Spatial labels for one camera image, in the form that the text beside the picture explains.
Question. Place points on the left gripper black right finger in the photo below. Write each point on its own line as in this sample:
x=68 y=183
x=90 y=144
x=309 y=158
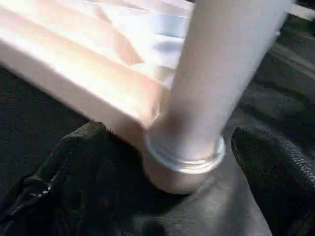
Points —
x=285 y=184

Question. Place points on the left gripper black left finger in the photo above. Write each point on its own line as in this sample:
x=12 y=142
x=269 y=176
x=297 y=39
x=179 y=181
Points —
x=61 y=186

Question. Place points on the white plastic table top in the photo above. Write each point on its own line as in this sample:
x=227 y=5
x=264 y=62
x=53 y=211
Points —
x=73 y=49

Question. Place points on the white plastic table leg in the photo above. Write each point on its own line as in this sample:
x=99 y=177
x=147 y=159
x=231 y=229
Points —
x=221 y=61

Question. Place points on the black work mat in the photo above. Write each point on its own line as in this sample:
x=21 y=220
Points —
x=283 y=98

